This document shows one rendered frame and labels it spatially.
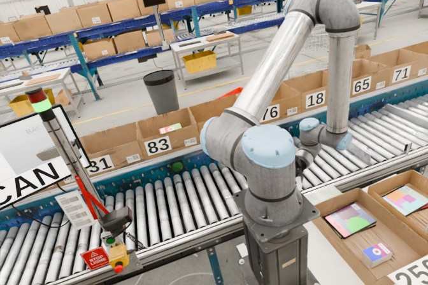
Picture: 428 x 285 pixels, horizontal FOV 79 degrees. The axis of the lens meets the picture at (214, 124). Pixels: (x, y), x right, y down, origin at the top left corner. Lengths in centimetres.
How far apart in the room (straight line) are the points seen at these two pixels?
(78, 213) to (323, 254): 106
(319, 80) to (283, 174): 173
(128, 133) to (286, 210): 145
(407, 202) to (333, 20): 98
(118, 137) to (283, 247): 145
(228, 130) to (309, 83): 160
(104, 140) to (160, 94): 228
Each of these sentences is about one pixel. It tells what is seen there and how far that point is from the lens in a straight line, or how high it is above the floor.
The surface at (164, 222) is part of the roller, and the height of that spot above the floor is 75.
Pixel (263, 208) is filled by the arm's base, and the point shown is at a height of 125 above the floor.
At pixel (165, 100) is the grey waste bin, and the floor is 28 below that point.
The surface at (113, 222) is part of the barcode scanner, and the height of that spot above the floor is 108.
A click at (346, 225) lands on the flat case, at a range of 144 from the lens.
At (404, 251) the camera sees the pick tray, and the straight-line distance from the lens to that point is 146.
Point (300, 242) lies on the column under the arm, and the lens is 103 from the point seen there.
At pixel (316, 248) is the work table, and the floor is 75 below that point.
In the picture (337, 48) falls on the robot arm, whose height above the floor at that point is 158.
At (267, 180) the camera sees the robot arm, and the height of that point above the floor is 136.
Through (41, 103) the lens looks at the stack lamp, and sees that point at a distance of 102.
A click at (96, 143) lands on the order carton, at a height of 97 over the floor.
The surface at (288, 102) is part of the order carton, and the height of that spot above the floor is 100.
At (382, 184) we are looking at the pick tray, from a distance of 161.
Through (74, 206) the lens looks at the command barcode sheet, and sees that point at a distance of 124.
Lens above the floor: 188
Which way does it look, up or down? 30 degrees down
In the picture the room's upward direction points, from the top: 11 degrees counter-clockwise
